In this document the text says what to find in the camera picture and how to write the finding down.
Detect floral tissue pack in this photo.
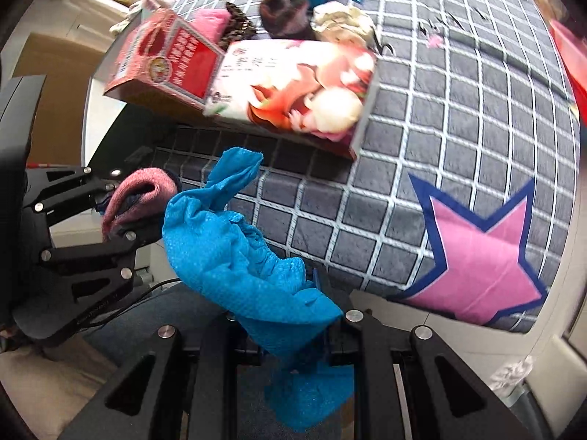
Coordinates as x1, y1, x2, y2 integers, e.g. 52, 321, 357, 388
204, 39, 379, 161

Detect white polka dot scrunchie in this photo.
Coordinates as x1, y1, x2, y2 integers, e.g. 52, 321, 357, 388
312, 2, 377, 47

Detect white patterned cloth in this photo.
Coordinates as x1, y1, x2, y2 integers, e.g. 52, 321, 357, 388
110, 7, 143, 35

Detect pink patterned tissue box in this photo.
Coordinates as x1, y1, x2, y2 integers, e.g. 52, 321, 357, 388
103, 9, 225, 115

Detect pink plastic basin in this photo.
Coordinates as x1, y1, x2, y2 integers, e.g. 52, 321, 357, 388
548, 18, 587, 124

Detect leopard print scrunchie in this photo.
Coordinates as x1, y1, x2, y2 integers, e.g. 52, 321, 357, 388
218, 2, 258, 51

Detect white cardboard box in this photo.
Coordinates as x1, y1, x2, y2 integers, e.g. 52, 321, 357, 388
50, 78, 184, 285

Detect grey checked star-print blanket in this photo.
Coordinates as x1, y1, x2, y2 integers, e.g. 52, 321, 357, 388
151, 0, 581, 335

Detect person's leg in jeans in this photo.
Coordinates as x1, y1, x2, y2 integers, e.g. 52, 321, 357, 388
85, 279, 358, 440

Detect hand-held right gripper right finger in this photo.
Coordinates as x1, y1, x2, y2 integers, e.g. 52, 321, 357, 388
313, 265, 551, 440

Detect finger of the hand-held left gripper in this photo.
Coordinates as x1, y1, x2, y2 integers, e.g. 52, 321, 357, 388
22, 164, 124, 229
13, 214, 167, 342

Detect clear plastic bag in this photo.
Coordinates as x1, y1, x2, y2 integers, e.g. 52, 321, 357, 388
488, 355, 537, 395

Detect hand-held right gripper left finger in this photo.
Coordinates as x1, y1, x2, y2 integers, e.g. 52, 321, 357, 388
59, 315, 258, 440

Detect pink sock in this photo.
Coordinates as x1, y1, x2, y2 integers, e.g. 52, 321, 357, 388
101, 168, 179, 241

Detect dark brown scrunchie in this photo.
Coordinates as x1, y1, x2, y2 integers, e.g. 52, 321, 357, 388
259, 0, 317, 40

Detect beige fabric seat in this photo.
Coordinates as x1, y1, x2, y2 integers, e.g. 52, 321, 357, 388
0, 344, 120, 440

